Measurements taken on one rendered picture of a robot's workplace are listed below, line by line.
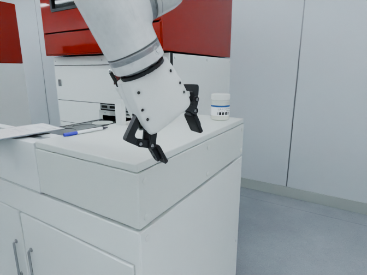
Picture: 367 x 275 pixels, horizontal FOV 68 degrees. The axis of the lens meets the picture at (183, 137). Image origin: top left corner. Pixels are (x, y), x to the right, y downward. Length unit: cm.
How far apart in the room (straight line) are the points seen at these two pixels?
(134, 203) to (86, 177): 14
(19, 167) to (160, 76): 58
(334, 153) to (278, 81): 76
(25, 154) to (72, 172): 19
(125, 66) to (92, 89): 115
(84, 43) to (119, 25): 111
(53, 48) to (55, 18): 15
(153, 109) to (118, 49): 11
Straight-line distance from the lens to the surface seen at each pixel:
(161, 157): 48
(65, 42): 162
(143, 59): 40
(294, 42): 253
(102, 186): 62
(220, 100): 99
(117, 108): 93
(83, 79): 160
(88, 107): 159
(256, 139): 266
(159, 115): 44
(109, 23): 39
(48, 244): 90
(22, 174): 89
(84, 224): 73
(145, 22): 41
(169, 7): 44
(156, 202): 62
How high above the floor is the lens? 114
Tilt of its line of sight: 14 degrees down
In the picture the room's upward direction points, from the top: straight up
